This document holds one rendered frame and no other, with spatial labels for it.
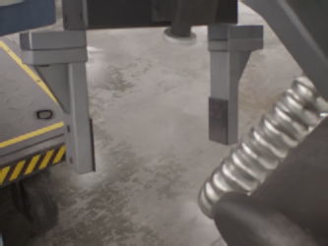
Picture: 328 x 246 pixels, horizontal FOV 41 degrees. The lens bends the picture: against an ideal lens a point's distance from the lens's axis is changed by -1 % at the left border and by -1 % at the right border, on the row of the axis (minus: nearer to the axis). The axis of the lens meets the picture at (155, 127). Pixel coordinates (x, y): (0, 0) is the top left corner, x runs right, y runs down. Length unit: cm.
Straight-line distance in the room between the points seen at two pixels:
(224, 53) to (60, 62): 14
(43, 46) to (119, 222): 83
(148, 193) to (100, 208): 13
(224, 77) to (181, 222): 76
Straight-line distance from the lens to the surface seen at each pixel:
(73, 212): 113
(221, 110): 38
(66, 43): 30
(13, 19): 80
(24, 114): 89
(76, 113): 31
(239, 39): 38
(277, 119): 19
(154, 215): 112
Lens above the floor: 83
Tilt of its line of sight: 36 degrees down
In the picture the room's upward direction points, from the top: 5 degrees clockwise
